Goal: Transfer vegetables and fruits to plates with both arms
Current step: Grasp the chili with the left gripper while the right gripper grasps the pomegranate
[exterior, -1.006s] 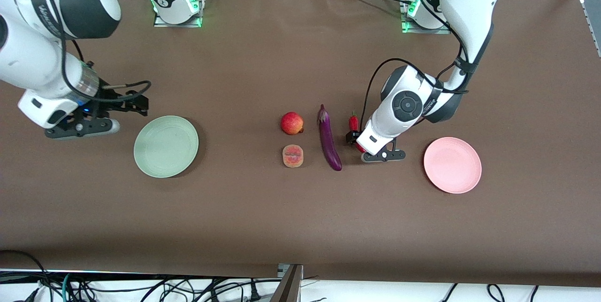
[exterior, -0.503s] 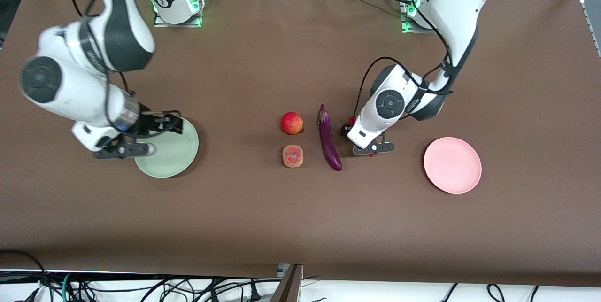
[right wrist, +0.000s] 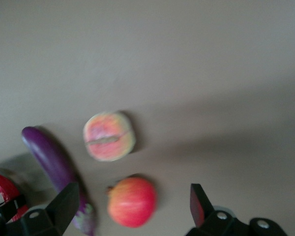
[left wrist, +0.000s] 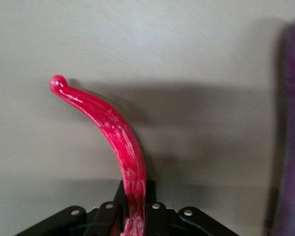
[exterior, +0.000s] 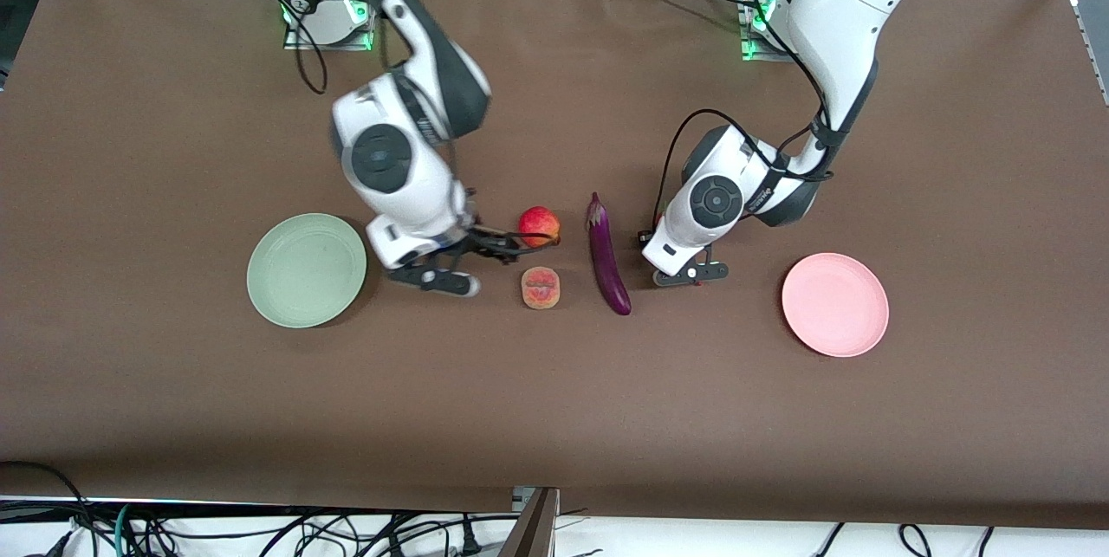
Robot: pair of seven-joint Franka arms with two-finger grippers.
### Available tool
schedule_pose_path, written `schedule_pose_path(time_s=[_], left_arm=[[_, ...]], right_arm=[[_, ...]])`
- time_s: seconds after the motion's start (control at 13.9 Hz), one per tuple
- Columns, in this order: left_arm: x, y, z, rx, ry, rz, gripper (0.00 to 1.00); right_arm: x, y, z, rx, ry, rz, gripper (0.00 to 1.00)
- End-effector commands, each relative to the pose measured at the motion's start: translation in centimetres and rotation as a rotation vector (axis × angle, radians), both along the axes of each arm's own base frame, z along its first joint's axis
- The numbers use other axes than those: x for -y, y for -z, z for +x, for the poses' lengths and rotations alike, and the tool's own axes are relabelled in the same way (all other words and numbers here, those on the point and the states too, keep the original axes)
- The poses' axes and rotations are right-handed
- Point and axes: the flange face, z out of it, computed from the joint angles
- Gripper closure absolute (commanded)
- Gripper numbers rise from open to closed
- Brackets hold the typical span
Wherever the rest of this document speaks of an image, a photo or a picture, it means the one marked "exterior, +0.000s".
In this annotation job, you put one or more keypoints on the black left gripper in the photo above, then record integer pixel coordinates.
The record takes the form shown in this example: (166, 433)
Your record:
(642, 244)

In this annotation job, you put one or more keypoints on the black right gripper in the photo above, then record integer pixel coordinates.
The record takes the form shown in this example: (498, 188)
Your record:
(482, 242)

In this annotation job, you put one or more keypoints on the red pomegranate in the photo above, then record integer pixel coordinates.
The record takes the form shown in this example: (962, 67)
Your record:
(538, 221)

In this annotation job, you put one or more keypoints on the purple eggplant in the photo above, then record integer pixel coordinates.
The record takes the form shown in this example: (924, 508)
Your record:
(606, 258)

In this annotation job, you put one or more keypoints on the halved peach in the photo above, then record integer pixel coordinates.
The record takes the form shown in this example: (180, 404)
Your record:
(541, 288)

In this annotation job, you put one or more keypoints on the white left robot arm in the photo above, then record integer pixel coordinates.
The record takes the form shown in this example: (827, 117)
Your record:
(832, 29)

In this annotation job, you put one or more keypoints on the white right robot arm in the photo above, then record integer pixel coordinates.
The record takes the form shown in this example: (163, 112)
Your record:
(407, 158)

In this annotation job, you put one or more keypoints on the brown table cloth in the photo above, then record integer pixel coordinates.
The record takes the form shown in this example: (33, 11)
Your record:
(554, 410)

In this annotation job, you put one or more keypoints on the pink plate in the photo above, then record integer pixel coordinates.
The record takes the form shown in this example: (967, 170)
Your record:
(835, 304)

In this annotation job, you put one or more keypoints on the light green plate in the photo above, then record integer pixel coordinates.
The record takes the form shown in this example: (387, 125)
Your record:
(306, 271)

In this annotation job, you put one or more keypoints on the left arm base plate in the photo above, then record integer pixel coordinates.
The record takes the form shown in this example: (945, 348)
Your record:
(752, 53)

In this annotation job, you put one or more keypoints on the grey metal post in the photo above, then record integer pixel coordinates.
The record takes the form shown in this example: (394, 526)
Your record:
(530, 527)

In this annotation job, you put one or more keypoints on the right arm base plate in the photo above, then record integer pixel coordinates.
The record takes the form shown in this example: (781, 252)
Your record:
(299, 42)

